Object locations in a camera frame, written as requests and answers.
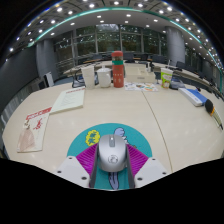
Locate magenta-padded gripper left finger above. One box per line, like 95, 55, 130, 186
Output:
54, 143, 100, 189

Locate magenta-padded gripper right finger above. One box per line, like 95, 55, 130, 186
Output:
126, 144, 169, 189

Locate silver computer mouse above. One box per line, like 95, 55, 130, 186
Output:
97, 134, 129, 173

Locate teal round mouse pad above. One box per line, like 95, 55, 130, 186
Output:
66, 122, 153, 191

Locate red and white brochure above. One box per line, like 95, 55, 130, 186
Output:
16, 106, 53, 154

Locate white booklet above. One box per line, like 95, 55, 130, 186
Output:
49, 87, 86, 115

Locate colourful printed leaflet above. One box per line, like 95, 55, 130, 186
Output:
124, 82, 159, 93

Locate blue and white book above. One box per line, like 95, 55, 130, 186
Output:
177, 87, 208, 108

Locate green printed paper cup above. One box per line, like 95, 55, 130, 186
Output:
160, 67, 174, 90

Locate white standing panel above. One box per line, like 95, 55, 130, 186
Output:
43, 71, 55, 88

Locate white paper cup stack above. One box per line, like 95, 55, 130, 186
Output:
80, 65, 96, 90

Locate beige cardboard box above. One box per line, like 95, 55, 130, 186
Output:
123, 63, 157, 84

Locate white lidded mug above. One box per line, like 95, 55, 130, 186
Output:
96, 67, 113, 89

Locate red bottle with green band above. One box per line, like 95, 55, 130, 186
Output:
111, 50, 125, 89

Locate dark office chairs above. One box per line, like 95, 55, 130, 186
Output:
76, 51, 221, 88

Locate ceiling lights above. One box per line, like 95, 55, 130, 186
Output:
8, 0, 223, 68

